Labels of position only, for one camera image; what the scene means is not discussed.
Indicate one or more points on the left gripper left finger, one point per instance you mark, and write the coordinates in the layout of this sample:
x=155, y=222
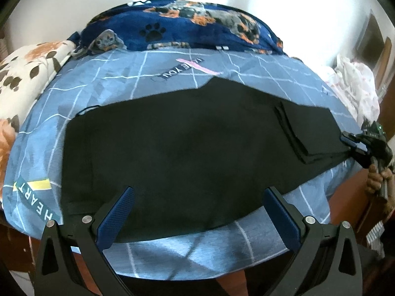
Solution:
x=56, y=270

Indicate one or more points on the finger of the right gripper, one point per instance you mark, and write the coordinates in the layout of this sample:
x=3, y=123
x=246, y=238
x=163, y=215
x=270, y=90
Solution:
x=352, y=140
x=363, y=158

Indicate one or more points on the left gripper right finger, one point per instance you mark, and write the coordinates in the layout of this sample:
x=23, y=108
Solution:
x=325, y=258

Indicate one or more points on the black pants orange lining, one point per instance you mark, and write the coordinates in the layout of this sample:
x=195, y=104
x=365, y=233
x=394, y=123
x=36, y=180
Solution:
x=196, y=159

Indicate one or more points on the person right hand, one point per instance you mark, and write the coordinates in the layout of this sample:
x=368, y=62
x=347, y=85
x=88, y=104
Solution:
x=376, y=179

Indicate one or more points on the white pink patterned cloth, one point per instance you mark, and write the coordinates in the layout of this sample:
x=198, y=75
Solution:
x=354, y=84

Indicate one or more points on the white floral pillow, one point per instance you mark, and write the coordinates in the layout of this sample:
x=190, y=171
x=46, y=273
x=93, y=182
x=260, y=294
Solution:
x=24, y=76

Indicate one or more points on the navy dog print blanket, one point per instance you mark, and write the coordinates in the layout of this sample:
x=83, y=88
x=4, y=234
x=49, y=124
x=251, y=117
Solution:
x=158, y=24

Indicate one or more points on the dark wooden door frame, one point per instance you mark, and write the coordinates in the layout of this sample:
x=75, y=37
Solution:
x=373, y=50

